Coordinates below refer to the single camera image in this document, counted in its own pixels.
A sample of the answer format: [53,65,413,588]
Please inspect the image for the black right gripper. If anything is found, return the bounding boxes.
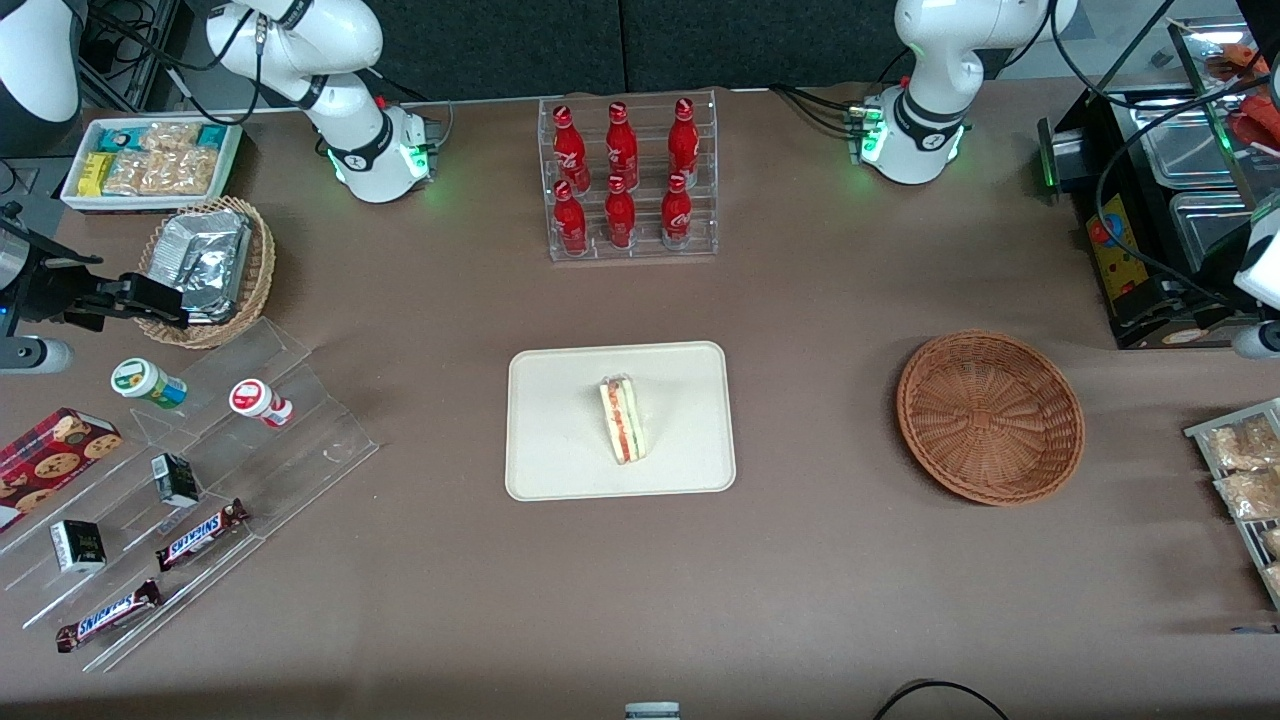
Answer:
[0,205,191,336]

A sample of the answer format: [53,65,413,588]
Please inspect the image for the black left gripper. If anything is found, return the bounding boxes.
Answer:
[1135,225,1263,319]

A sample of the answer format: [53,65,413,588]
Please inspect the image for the triangular sandwich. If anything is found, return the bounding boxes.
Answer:
[598,375,649,466]

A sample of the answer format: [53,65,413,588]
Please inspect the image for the white snack tray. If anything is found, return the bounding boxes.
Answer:
[60,115,244,213]

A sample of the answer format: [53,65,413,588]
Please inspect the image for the light wicker basket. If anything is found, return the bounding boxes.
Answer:
[135,195,276,349]

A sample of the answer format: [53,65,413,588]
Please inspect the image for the grey snack display tray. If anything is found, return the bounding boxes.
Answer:
[1185,398,1280,611]

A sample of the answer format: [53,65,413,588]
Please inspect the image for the brown wicker basket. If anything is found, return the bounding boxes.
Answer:
[897,330,1086,506]

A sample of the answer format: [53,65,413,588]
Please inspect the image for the cream plastic serving tray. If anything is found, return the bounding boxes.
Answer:
[505,341,738,501]

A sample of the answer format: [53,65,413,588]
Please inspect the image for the steel food pan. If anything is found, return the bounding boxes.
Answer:
[1130,97,1236,189]
[1170,190,1256,271]

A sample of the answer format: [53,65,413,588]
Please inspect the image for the green lid yogurt cup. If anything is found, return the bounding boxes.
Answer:
[110,357,188,411]

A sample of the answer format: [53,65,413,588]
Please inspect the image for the black food warmer appliance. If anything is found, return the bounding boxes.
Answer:
[1075,15,1280,351]

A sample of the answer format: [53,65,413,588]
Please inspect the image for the red lid yogurt cup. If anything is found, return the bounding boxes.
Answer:
[229,378,294,429]

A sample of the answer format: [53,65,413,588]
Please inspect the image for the red fried food piece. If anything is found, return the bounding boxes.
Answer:
[1228,95,1280,151]
[1205,40,1280,86]

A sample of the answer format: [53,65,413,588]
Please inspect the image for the red plaid cookie box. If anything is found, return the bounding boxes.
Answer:
[0,407,123,533]

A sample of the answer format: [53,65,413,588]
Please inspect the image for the black box with green light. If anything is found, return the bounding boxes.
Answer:
[1037,118,1101,196]

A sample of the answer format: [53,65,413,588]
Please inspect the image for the black drink carton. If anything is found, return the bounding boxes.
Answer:
[50,519,107,574]
[151,452,200,509]

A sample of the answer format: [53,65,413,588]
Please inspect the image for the clear acrylic tiered shelf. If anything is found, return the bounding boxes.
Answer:
[0,318,381,673]

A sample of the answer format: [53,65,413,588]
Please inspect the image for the Snickers chocolate bar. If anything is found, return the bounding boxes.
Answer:
[155,498,250,572]
[55,578,163,654]

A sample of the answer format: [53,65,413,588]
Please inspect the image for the red cola bottle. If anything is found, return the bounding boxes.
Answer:
[552,104,589,193]
[604,176,637,249]
[553,180,589,256]
[661,172,694,249]
[668,97,700,186]
[605,101,639,189]

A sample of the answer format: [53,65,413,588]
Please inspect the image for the clear acrylic bottle rack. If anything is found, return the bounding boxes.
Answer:
[538,90,719,263]

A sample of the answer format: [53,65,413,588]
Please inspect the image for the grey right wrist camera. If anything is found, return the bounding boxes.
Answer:
[0,338,76,376]

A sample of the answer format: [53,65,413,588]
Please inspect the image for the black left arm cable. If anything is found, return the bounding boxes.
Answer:
[1050,0,1251,301]

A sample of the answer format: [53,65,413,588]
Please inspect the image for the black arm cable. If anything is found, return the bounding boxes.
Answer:
[1050,0,1251,301]
[160,0,331,113]

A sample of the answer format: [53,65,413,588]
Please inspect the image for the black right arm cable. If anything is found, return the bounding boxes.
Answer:
[160,0,331,113]

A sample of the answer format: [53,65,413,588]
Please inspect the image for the black background cable bundle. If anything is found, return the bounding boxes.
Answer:
[80,0,191,106]

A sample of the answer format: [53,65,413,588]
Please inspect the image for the black base cable bundle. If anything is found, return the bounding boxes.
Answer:
[770,85,861,136]
[365,68,453,151]

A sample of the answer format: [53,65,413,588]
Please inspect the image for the black looped cable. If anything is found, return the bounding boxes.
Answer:
[875,680,1006,720]

